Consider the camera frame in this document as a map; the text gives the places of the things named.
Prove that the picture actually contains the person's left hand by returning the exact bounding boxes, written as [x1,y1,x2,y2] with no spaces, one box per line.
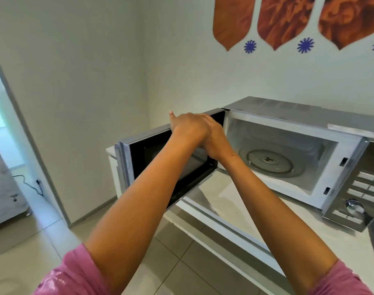
[169,111,217,142]

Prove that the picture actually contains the person's right hand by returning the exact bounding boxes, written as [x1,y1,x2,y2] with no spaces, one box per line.
[202,121,237,162]

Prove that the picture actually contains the microwave oven door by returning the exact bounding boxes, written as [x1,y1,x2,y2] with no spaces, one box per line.
[114,109,226,211]

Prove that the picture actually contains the person's right forearm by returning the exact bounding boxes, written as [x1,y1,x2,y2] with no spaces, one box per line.
[218,152,340,295]

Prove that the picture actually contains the person's left forearm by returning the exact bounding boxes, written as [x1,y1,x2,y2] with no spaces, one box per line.
[83,131,206,295]

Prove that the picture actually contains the glass microwave turntable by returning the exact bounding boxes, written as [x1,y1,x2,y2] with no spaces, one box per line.
[239,144,299,178]

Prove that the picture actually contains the silver microwave oven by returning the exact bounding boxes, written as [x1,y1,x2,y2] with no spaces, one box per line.
[222,96,374,233]

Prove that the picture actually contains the white patterned appliance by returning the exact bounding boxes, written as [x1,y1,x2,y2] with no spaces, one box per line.
[0,136,33,228]

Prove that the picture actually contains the pink shirt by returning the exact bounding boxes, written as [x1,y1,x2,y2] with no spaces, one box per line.
[33,243,374,295]

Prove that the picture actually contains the chrome microwave knob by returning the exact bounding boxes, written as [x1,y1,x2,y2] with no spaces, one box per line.
[345,199,366,217]

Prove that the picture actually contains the grey microwave buttons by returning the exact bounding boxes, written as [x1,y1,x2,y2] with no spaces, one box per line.
[332,171,374,225]

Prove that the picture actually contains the orange wall decal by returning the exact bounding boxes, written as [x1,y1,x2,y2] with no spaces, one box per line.
[317,0,374,51]
[212,0,256,52]
[257,0,317,51]

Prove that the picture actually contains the black cable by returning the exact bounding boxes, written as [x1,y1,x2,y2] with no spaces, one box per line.
[13,174,45,196]

